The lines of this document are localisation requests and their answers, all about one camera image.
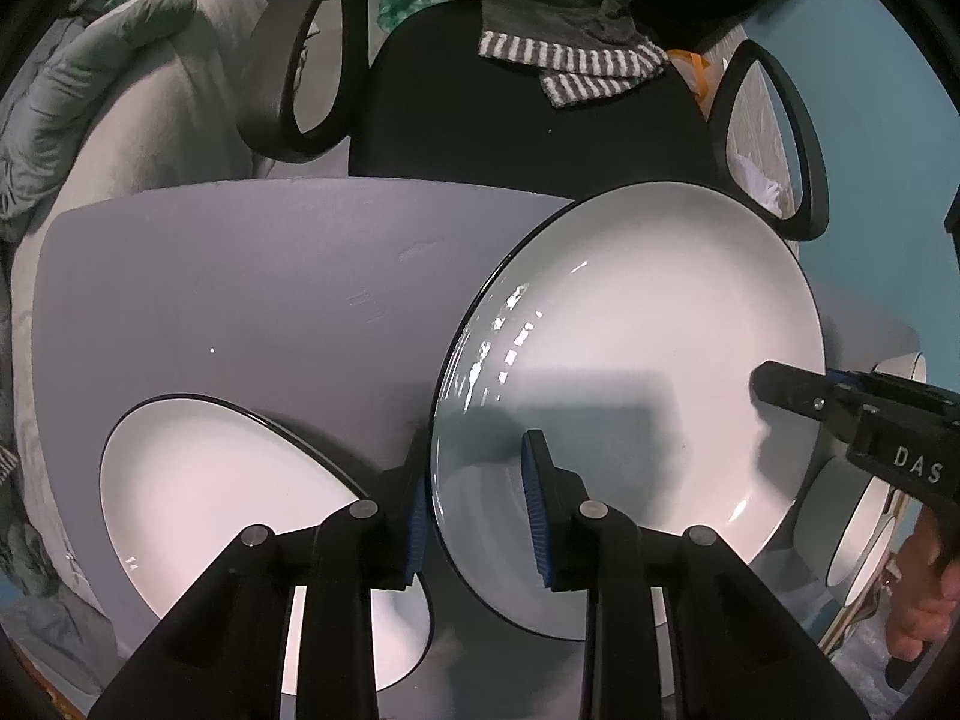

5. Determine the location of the black office chair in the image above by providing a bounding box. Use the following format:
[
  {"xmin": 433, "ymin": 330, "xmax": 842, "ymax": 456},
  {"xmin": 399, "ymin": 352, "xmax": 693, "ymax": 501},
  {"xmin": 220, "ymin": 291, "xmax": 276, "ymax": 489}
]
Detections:
[{"xmin": 238, "ymin": 0, "xmax": 830, "ymax": 242}]

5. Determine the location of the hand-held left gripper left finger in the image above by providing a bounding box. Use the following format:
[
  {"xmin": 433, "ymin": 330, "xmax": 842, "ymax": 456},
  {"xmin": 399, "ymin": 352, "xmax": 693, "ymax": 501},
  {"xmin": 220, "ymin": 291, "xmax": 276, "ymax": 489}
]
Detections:
[{"xmin": 88, "ymin": 426, "xmax": 432, "ymax": 720}]

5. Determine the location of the grey striped towel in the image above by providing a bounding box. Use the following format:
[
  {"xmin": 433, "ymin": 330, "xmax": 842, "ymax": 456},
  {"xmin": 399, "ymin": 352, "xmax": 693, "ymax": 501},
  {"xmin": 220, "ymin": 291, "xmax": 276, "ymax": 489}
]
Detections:
[{"xmin": 457, "ymin": 0, "xmax": 670, "ymax": 110}]

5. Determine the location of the person's right hand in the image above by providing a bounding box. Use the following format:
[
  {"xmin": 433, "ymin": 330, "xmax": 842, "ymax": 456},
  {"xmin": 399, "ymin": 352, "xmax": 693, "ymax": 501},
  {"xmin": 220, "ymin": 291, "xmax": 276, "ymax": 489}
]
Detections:
[{"xmin": 885, "ymin": 517, "xmax": 960, "ymax": 661}]

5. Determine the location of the large white plate black rim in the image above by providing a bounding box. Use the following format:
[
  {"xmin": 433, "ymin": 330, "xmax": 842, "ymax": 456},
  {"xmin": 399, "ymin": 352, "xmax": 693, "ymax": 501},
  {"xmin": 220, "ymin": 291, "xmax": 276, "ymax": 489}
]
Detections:
[
  {"xmin": 429, "ymin": 181, "xmax": 829, "ymax": 642},
  {"xmin": 99, "ymin": 396, "xmax": 436, "ymax": 697}
]

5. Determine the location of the orange strap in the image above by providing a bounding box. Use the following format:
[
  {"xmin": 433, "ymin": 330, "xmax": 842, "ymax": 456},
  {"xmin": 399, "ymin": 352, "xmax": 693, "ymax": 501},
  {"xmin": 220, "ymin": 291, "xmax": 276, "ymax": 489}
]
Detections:
[{"xmin": 667, "ymin": 49, "xmax": 710, "ymax": 102}]

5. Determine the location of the clear plastic bag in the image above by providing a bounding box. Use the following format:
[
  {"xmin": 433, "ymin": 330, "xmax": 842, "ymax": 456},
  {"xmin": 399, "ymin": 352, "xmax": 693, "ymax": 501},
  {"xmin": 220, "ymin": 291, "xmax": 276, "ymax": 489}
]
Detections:
[{"xmin": 825, "ymin": 607, "xmax": 931, "ymax": 720}]

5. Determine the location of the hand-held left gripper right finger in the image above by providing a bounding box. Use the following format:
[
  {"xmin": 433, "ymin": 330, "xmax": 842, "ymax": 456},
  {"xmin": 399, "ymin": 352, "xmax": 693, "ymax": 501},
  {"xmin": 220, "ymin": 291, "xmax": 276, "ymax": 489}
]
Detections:
[{"xmin": 521, "ymin": 429, "xmax": 871, "ymax": 720}]

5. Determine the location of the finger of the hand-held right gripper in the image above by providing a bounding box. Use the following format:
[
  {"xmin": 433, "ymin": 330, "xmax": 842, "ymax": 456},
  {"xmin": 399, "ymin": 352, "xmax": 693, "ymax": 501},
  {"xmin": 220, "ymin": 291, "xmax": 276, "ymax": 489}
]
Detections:
[{"xmin": 752, "ymin": 361, "xmax": 857, "ymax": 430}]

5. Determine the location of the white bowl black rim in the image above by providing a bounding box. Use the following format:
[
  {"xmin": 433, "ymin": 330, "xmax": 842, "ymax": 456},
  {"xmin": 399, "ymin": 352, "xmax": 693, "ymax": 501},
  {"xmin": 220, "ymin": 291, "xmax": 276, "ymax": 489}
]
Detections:
[
  {"xmin": 874, "ymin": 351, "xmax": 929, "ymax": 385},
  {"xmin": 795, "ymin": 456, "xmax": 897, "ymax": 590},
  {"xmin": 847, "ymin": 514, "xmax": 899, "ymax": 605}
]

